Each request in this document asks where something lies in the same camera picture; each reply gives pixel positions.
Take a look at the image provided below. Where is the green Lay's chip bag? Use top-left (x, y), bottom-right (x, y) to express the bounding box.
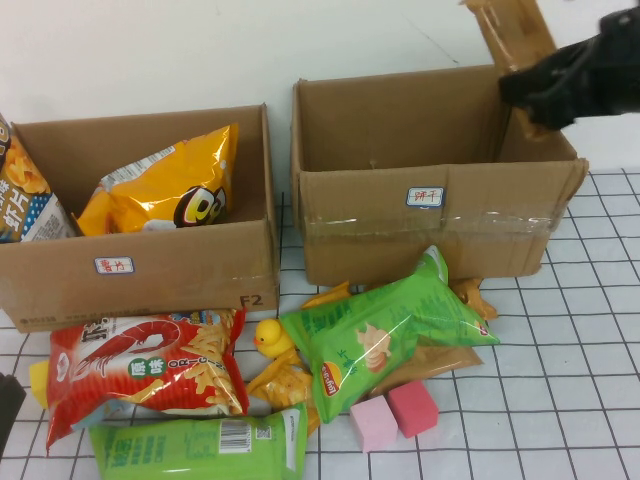
top-left (278, 244), bottom-right (502, 425)

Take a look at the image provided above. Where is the yellow rubber duck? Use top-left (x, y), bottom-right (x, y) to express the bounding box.
top-left (252, 318), bottom-right (297, 361)

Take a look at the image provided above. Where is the blue yellow prawn cracker bag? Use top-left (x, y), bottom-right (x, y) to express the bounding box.
top-left (0, 113), bottom-right (77, 245)

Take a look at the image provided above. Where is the cardboard box with F2 print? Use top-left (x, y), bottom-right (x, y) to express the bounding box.
top-left (0, 103), bottom-right (282, 335)

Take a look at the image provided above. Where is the light pink foam cube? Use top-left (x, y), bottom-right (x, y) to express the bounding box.
top-left (349, 393), bottom-right (400, 454)

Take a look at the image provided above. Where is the brown biscuit package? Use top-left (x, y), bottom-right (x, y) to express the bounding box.
top-left (379, 343), bottom-right (485, 399)
top-left (458, 0), bottom-right (560, 145)

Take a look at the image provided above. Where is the dark pink foam cube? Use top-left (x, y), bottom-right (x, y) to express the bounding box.
top-left (387, 381), bottom-right (440, 439)

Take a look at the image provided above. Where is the yellow crisps bag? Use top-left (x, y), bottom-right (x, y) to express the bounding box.
top-left (245, 348), bottom-right (322, 437)

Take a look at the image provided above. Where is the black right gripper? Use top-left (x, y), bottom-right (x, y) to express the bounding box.
top-left (499, 30), bottom-right (640, 130)

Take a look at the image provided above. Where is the white grid tablecloth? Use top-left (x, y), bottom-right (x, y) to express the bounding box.
top-left (0, 169), bottom-right (640, 480)

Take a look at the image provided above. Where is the orange foil snack packet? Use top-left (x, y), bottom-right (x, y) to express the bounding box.
top-left (299, 279), bottom-right (352, 312)

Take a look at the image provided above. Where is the crumpled gold wrapper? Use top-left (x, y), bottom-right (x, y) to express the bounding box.
top-left (451, 276), bottom-right (500, 324)

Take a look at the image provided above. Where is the red shrimp stick bag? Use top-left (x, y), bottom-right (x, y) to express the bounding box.
top-left (44, 308), bottom-right (250, 457)

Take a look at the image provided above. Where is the orange foil chip bag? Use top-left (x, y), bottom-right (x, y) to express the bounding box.
top-left (74, 123), bottom-right (240, 238)

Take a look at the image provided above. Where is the green snack bag with barcode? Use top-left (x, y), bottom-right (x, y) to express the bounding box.
top-left (88, 402), bottom-right (310, 480)

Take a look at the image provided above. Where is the yellow foam cube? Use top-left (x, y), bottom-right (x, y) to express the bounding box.
top-left (28, 360), bottom-right (52, 410)

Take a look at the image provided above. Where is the cardboard box with clear tape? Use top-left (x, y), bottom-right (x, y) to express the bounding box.
top-left (290, 63), bottom-right (591, 287)

